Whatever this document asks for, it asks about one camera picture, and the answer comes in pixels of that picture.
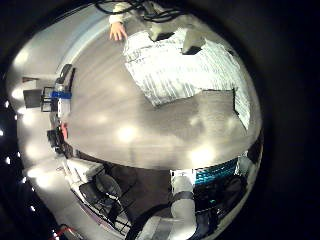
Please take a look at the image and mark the white grey striped garment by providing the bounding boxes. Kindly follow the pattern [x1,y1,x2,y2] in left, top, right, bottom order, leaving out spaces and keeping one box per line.
[122,27,252,130]

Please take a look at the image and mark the white device with blue cap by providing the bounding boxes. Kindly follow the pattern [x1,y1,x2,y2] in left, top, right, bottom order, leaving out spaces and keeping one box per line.
[49,89,73,119]

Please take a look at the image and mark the black monitor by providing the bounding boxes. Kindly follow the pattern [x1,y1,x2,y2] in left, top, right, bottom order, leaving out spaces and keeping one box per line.
[22,87,44,110]

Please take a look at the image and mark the small red item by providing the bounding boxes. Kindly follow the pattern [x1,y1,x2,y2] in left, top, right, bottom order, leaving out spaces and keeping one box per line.
[59,122,69,140]

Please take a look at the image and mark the white box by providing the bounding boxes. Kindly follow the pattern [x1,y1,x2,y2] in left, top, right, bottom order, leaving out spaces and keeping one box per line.
[65,157,105,184]

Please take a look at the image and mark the black office chair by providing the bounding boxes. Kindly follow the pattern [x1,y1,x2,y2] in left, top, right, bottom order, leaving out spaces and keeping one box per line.
[79,172,137,231]

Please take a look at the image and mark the teal plastic crate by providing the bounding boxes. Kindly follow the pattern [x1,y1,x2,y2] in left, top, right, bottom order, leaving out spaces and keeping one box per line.
[194,159,239,186]

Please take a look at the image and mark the black cable bundle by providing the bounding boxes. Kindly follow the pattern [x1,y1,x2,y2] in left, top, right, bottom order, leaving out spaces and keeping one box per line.
[94,0,183,23]

